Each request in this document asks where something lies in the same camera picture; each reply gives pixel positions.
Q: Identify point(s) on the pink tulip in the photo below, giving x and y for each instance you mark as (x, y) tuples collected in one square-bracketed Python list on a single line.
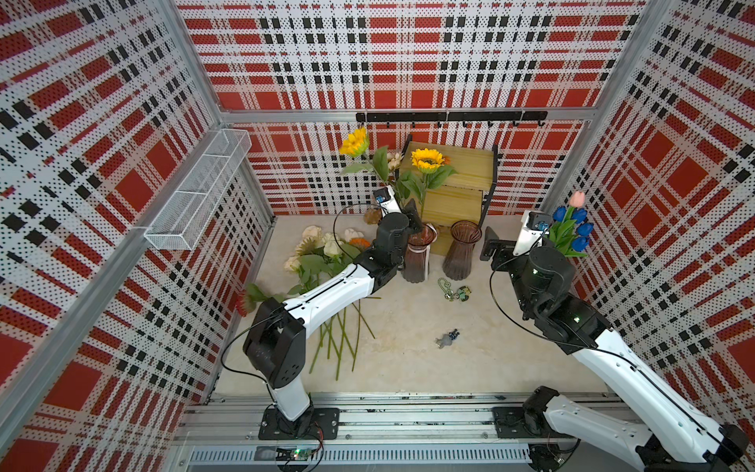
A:
[(577, 200)]

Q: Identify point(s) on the pale pink rose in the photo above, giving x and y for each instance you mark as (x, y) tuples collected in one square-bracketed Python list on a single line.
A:
[(352, 234)]

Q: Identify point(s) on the cream rose flower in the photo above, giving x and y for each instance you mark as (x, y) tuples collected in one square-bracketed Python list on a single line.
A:
[(394, 161)]

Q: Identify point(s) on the brown teddy bear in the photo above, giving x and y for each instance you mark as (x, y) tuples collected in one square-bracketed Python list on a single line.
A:
[(373, 216)]

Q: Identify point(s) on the brown ribbed glass vase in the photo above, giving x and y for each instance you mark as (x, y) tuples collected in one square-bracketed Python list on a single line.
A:
[(458, 262)]

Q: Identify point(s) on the bamboo two-tier shelf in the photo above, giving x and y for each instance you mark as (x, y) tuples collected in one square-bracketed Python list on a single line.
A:
[(465, 195)]

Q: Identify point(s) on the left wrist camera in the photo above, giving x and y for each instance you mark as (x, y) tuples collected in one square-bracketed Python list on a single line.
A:
[(386, 200)]

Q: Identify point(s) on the yellow flower back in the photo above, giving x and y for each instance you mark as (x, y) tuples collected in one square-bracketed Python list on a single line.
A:
[(357, 146)]

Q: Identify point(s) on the white wire wall basket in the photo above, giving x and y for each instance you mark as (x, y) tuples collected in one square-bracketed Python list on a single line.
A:
[(181, 222)]

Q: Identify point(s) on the green keychain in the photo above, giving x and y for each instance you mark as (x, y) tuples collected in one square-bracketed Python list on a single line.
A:
[(461, 293)]

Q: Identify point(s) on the white rose in pile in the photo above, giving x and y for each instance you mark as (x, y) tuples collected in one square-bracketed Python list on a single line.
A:
[(331, 246)]

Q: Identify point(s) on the pink ribbed glass vase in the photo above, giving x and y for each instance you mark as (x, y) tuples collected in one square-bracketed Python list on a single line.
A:
[(416, 260)]

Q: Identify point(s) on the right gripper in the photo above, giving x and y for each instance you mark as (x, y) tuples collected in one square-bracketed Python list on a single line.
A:
[(492, 247)]

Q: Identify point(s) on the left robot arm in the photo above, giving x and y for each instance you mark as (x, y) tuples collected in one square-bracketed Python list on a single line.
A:
[(276, 342)]

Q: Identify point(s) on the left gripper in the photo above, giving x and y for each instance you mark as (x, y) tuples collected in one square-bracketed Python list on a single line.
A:
[(413, 218)]

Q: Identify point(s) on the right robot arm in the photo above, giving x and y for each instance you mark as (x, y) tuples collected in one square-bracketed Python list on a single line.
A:
[(672, 434)]

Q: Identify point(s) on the black hook rail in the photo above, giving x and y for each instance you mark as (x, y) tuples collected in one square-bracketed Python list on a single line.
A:
[(512, 116)]

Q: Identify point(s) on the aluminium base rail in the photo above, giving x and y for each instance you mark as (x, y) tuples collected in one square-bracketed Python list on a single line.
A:
[(245, 433)]

